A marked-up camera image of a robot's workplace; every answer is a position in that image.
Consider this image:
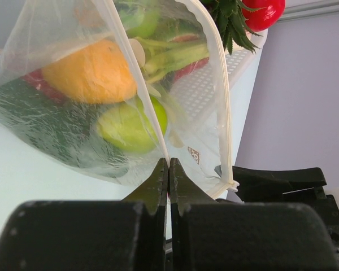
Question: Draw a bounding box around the right aluminium frame post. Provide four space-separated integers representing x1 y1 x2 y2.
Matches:
278 1 339 22

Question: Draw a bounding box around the yellow toy lemon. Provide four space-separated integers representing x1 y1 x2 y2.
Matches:
41 40 137 104

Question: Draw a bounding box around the white perforated plastic basket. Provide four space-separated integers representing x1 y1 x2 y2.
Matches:
163 30 268 125

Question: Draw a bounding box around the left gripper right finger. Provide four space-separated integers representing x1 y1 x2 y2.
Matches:
169 158 339 270

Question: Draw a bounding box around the dark green toy cucumber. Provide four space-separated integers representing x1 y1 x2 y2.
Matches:
0 79 128 178

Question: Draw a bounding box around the clear white-dotted zip bag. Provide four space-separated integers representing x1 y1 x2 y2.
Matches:
0 1 239 197

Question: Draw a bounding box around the red toy tomato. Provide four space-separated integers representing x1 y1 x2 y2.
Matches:
21 69 67 104

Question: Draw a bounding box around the green toy apple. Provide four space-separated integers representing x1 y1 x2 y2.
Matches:
96 97 158 154

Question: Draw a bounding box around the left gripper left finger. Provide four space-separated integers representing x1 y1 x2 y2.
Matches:
0 159 168 270

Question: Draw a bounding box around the toy watermelon slice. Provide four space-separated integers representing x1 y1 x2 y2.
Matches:
167 32 200 42

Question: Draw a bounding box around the green toy celery stalk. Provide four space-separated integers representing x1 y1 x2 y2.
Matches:
136 37 209 83

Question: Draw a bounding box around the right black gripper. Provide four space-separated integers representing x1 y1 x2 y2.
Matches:
232 166 339 259

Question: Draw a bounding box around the orange toy pineapple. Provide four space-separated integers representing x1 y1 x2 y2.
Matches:
200 0 263 55

